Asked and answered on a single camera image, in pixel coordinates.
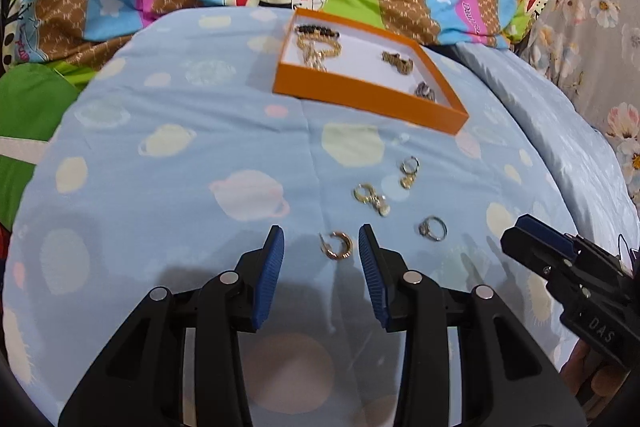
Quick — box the green cushion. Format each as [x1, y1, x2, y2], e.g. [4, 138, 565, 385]
[0, 62, 83, 228]

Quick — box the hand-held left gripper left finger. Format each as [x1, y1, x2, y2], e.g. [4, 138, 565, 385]
[59, 225, 285, 427]

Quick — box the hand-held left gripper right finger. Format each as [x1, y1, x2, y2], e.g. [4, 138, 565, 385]
[358, 224, 587, 427]

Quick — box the gold chain bangle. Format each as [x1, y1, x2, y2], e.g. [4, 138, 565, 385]
[297, 34, 346, 62]

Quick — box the black bead bracelet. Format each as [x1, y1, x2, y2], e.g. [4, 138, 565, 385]
[294, 23, 343, 42]

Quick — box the white pearl bracelet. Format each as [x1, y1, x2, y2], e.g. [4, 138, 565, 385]
[302, 49, 328, 72]

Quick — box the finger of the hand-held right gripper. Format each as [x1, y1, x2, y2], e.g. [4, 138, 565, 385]
[501, 214, 583, 280]

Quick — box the person's right hand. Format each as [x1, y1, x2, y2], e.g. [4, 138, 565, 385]
[560, 343, 609, 409]

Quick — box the pale blue quilt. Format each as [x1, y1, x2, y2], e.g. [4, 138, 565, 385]
[452, 39, 640, 228]

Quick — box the silver ring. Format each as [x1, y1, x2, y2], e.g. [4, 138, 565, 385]
[418, 216, 448, 242]

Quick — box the gold wide hoop earring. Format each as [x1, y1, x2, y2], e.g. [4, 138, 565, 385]
[320, 231, 354, 261]

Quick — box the orange shallow cardboard box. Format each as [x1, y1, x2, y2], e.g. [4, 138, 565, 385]
[273, 9, 470, 136]

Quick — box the gold pendant earring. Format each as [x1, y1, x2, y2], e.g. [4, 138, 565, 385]
[353, 183, 392, 218]
[398, 156, 422, 190]

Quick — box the grey floral cloth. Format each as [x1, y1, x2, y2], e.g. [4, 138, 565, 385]
[515, 0, 640, 202]

